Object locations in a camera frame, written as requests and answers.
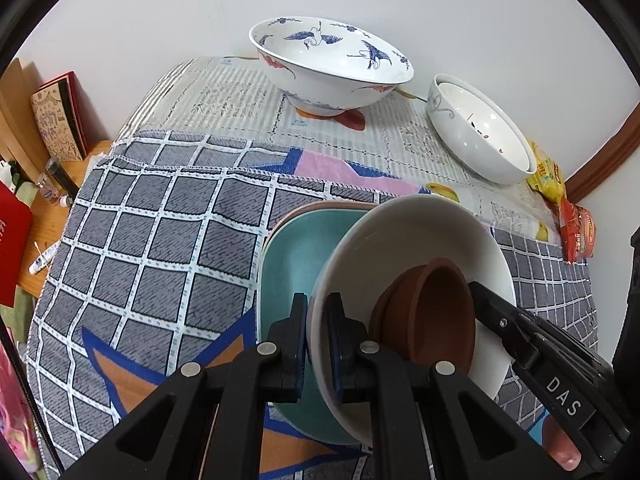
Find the person's right hand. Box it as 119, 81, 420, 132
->
545, 410, 583, 467

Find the wooden side table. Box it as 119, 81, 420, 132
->
12, 140, 116, 301

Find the black tube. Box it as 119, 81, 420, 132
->
50, 157, 81, 196

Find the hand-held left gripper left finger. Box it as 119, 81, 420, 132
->
60, 292, 308, 480

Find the green cloth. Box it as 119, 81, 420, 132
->
0, 287, 43, 346

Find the white bowl pink inner print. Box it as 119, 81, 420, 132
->
434, 81, 533, 172

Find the large white bowl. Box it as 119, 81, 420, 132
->
426, 73, 538, 186

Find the small clear bottle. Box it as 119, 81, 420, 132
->
36, 157, 63, 201

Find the pink cloth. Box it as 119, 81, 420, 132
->
0, 345, 41, 466

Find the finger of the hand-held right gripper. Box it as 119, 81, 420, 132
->
469, 281, 613, 377
612, 227, 640, 376

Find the grey checked star cloth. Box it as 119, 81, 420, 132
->
25, 130, 601, 480

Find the patterned beige book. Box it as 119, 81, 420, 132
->
29, 71, 90, 162

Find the white bowl grey vine print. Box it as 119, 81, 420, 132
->
306, 195, 517, 451

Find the teal plate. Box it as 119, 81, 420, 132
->
256, 208, 373, 446

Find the red chip bag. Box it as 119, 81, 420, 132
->
557, 196, 598, 264

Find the yellow chip bag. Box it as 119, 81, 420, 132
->
525, 140, 567, 201

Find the white bowl blue crane print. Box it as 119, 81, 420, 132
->
248, 16, 415, 117

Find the wooden board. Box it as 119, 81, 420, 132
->
0, 57, 46, 181

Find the red box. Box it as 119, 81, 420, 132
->
0, 180, 35, 307

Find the brown wooden door frame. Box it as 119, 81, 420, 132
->
565, 110, 640, 202

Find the small brown bowl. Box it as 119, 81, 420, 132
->
400, 257, 476, 376
369, 267, 426, 361

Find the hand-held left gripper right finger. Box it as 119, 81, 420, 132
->
326, 292, 556, 480

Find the brown oval plate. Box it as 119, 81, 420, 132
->
277, 201, 378, 228

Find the white ointment tube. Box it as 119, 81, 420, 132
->
28, 252, 56, 275

